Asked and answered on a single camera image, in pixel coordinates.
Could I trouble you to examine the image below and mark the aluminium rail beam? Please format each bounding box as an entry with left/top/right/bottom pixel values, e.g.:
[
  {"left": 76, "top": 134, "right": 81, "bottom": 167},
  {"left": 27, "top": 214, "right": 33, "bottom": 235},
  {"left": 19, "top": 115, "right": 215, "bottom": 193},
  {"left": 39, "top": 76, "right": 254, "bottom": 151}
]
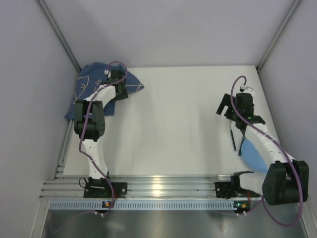
[{"left": 39, "top": 175, "right": 230, "bottom": 200}]

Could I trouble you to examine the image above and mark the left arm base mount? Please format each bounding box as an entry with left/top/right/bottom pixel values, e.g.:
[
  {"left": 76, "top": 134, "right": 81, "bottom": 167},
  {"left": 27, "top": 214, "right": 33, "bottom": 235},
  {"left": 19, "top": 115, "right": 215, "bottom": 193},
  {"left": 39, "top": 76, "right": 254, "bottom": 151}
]
[{"left": 83, "top": 177, "right": 128, "bottom": 199}]

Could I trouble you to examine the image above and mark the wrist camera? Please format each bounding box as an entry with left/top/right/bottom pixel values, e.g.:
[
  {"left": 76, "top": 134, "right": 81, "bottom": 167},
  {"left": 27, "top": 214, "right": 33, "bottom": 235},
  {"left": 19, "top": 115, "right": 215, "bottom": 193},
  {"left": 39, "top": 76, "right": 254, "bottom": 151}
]
[
  {"left": 104, "top": 69, "right": 111, "bottom": 77},
  {"left": 239, "top": 84, "right": 255, "bottom": 97}
]

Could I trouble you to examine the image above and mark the left frame post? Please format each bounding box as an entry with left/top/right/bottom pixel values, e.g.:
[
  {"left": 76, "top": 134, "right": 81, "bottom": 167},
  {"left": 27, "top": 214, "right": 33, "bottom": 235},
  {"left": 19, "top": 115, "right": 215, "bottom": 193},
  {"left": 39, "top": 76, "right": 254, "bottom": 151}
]
[{"left": 35, "top": 0, "right": 81, "bottom": 73}]

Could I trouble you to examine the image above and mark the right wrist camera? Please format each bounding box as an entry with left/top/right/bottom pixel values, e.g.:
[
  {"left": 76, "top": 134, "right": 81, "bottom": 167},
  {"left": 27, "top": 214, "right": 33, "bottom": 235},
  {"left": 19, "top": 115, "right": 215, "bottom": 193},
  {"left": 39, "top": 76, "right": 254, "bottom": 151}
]
[{"left": 239, "top": 84, "right": 255, "bottom": 97}]

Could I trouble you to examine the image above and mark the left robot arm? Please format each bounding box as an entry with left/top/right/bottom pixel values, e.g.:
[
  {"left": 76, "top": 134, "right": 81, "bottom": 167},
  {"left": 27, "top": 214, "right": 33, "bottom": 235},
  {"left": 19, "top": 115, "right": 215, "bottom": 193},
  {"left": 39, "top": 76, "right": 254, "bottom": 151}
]
[{"left": 74, "top": 69, "right": 128, "bottom": 183}]

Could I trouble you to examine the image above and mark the right frame post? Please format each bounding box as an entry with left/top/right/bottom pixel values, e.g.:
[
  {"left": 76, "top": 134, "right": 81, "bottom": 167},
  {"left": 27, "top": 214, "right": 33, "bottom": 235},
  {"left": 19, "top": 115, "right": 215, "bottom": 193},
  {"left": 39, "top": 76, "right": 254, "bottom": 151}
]
[{"left": 256, "top": 0, "right": 303, "bottom": 73}]

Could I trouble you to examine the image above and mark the blue cloth placemat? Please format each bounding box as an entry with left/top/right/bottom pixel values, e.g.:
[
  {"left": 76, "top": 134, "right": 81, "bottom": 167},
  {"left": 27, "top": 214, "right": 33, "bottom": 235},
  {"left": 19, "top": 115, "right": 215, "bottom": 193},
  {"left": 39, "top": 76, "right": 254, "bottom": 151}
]
[{"left": 64, "top": 62, "right": 144, "bottom": 120}]

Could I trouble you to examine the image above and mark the blue plastic plate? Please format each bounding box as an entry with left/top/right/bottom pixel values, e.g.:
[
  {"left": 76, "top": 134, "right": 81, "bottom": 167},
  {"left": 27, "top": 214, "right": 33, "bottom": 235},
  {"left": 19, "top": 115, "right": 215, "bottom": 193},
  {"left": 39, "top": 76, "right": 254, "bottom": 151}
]
[{"left": 241, "top": 139, "right": 268, "bottom": 173}]

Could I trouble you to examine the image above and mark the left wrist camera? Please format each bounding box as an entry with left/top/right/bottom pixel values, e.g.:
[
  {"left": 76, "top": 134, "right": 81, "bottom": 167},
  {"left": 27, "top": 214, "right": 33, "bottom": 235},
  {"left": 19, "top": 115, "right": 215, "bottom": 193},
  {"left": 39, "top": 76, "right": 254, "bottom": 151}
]
[{"left": 104, "top": 69, "right": 111, "bottom": 77}]

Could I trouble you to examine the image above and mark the black handled knife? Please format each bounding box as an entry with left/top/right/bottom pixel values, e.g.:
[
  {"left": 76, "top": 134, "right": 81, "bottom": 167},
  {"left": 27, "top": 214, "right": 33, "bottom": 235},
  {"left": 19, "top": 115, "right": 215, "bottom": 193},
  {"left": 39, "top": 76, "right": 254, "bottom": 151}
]
[{"left": 230, "top": 125, "right": 237, "bottom": 151}]

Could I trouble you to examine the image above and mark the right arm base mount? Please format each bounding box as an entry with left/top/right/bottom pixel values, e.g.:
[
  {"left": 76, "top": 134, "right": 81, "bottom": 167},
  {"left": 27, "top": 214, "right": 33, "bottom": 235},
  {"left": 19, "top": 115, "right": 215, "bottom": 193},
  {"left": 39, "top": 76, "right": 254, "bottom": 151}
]
[{"left": 214, "top": 181, "right": 260, "bottom": 199}]

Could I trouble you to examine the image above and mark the perforated cable duct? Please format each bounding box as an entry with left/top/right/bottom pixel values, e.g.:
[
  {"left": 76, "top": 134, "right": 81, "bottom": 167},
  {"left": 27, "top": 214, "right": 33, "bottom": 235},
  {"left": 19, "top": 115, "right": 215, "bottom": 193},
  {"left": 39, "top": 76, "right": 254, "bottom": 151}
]
[{"left": 49, "top": 200, "right": 251, "bottom": 210}]

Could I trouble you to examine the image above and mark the frame post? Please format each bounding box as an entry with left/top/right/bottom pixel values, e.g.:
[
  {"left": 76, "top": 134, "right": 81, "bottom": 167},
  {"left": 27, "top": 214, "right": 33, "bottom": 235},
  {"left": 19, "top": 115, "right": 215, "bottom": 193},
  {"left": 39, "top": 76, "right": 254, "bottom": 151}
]
[
  {"left": 35, "top": 0, "right": 81, "bottom": 73},
  {"left": 256, "top": 0, "right": 303, "bottom": 73}
]

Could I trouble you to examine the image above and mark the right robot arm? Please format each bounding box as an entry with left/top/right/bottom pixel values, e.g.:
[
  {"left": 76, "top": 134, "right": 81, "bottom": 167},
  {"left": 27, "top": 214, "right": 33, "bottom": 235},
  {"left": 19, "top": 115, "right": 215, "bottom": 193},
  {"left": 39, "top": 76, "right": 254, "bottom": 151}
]
[{"left": 216, "top": 93, "right": 309, "bottom": 206}]

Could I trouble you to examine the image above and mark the spoon with blue handle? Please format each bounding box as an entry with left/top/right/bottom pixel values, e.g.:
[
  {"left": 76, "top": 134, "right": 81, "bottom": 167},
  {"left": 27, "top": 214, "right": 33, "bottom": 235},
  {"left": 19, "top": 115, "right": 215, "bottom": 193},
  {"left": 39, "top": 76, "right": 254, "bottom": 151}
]
[{"left": 238, "top": 136, "right": 245, "bottom": 156}]

